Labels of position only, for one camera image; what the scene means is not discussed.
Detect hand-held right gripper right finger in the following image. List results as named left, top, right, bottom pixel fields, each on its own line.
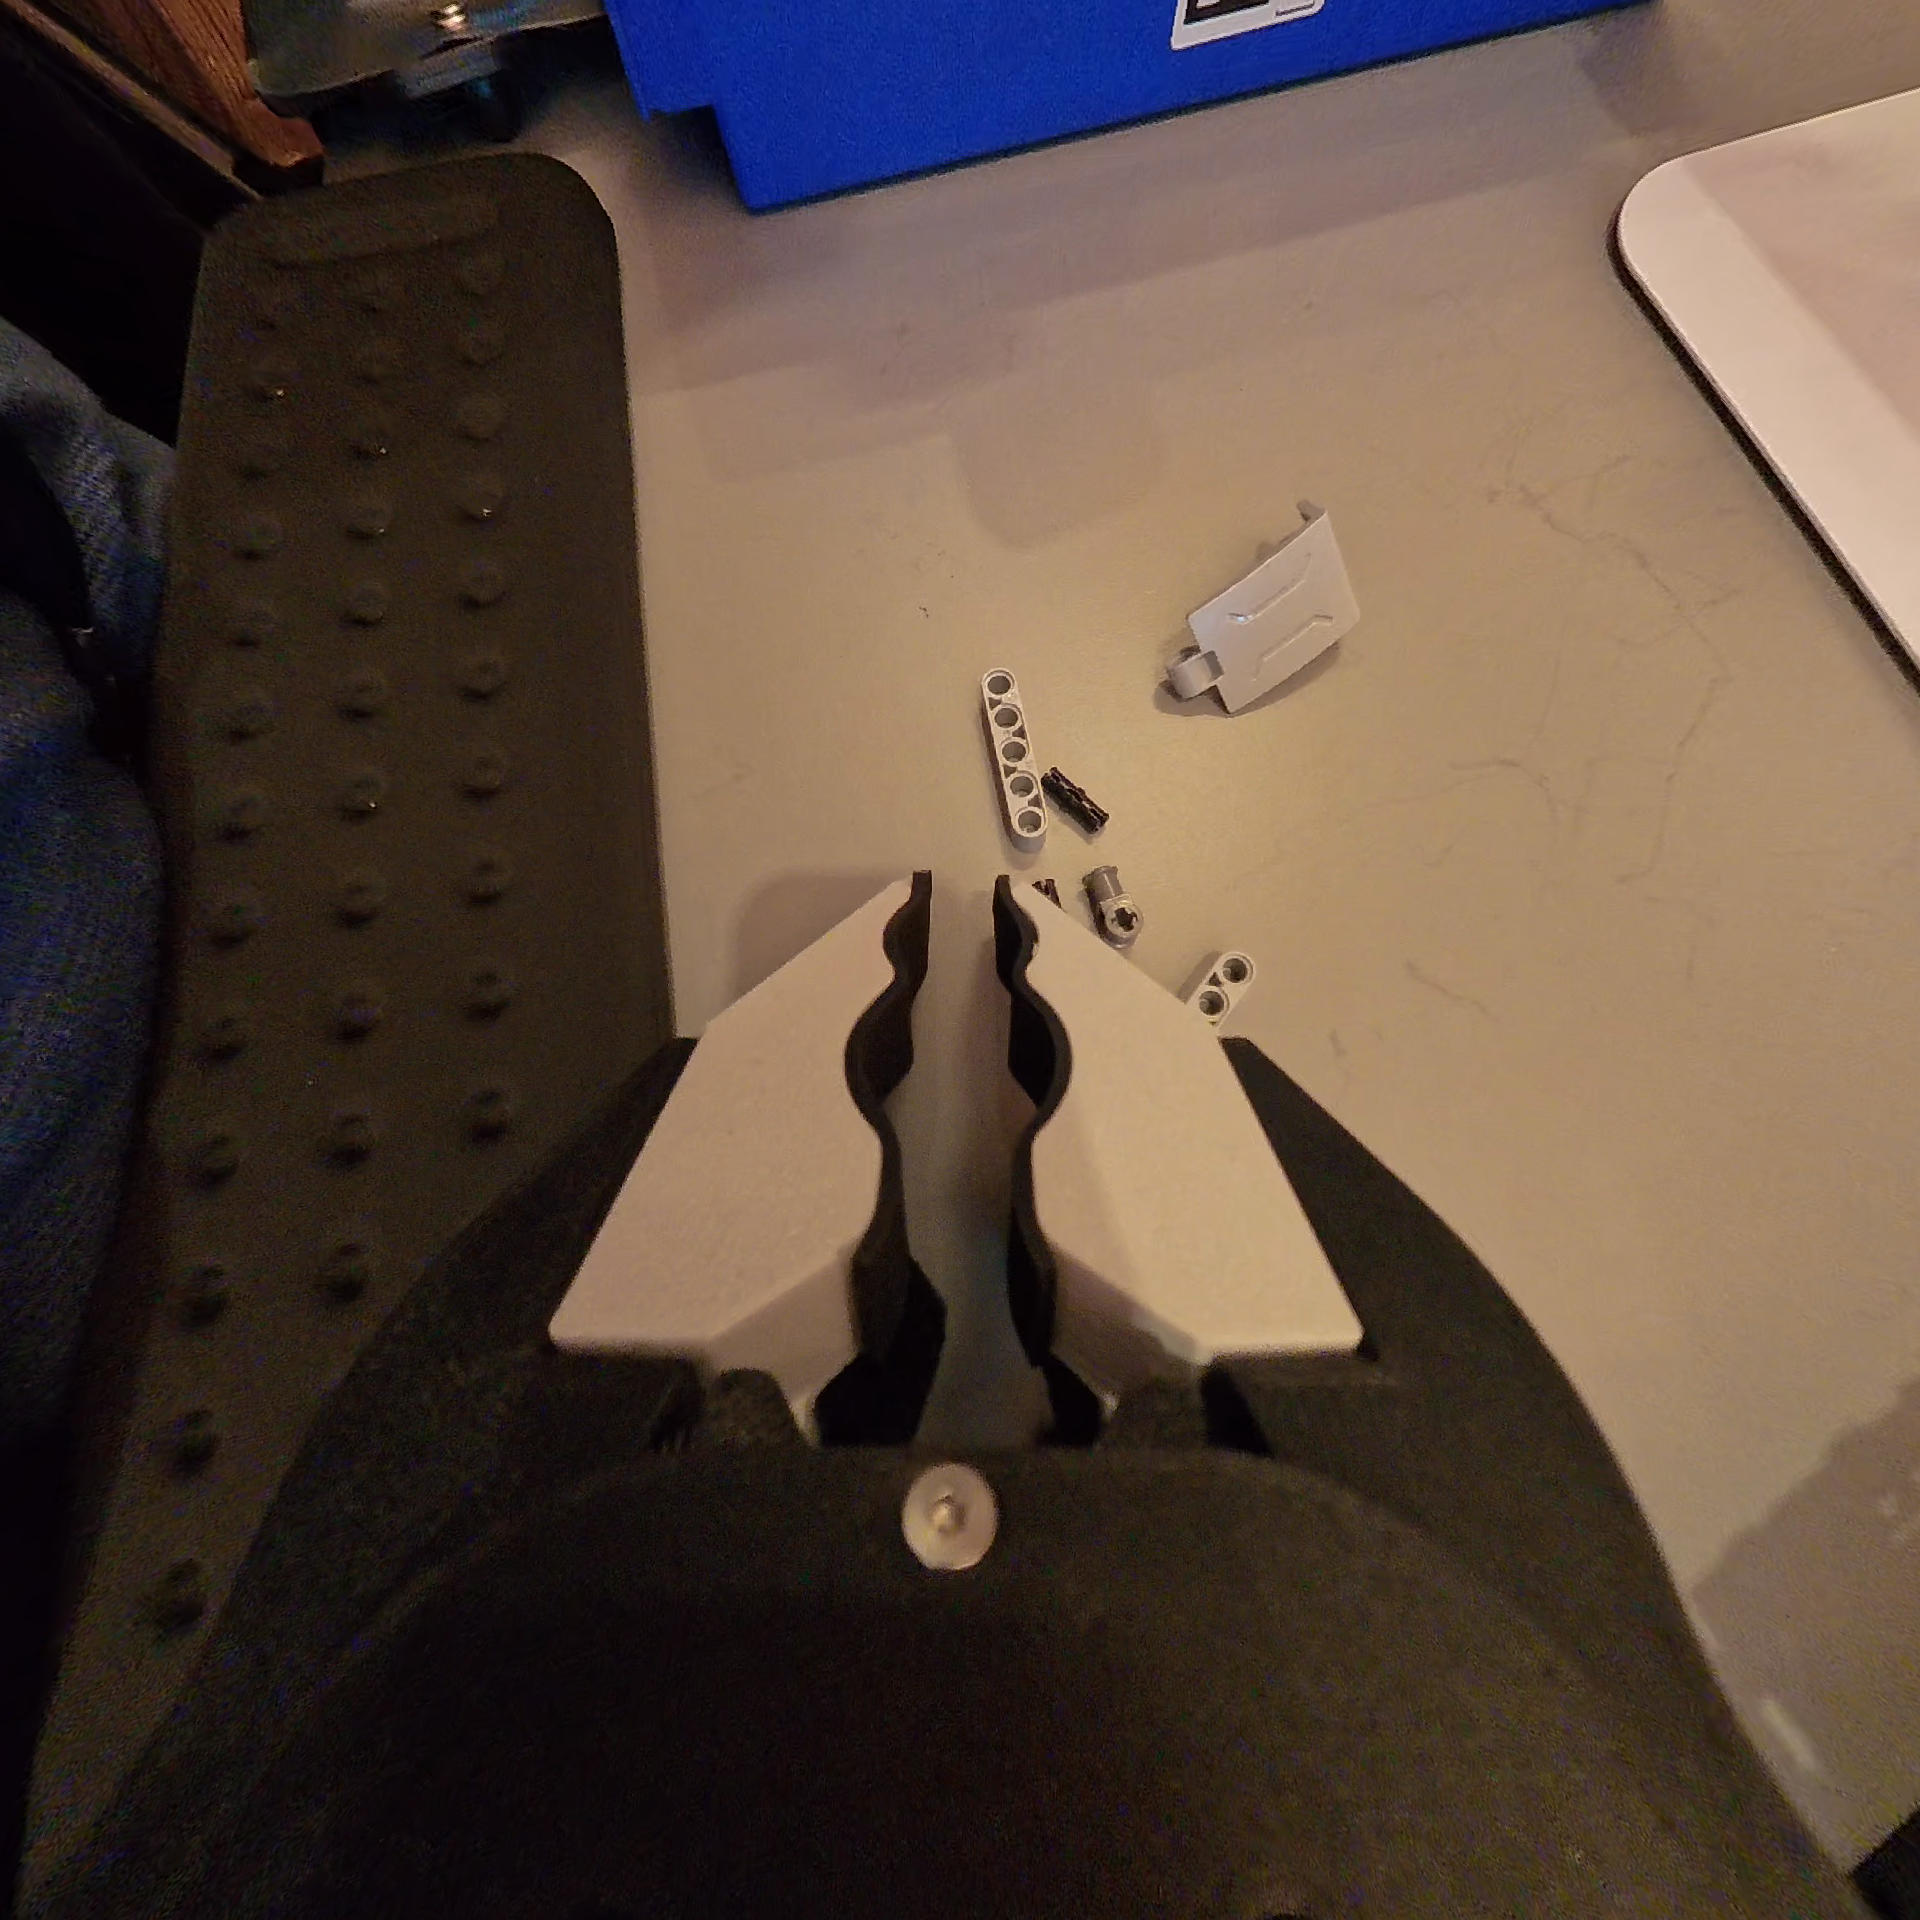
left=988, top=873, right=1366, bottom=1448

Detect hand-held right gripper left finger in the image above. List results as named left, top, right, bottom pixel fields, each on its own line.
left=545, top=869, right=951, bottom=1448

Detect blue tagged plastic bin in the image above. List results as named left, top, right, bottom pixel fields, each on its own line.
left=601, top=0, right=1650, bottom=214

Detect five-hole light grey toy beam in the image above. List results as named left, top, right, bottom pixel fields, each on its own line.
left=978, top=667, right=1048, bottom=855

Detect small grey panel piece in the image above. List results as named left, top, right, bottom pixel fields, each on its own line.
left=1159, top=498, right=1364, bottom=714

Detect grey flat plate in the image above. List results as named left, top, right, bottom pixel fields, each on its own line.
left=246, top=0, right=603, bottom=103

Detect white rounded board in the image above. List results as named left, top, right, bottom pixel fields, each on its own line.
left=1611, top=87, right=1920, bottom=675

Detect person's blue jeans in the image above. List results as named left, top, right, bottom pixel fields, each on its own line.
left=0, top=314, right=181, bottom=1410

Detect brown wooden cabinet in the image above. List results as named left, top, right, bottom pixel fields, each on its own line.
left=44, top=0, right=329, bottom=193

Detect black perforated panel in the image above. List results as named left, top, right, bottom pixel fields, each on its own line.
left=28, top=149, right=672, bottom=1803

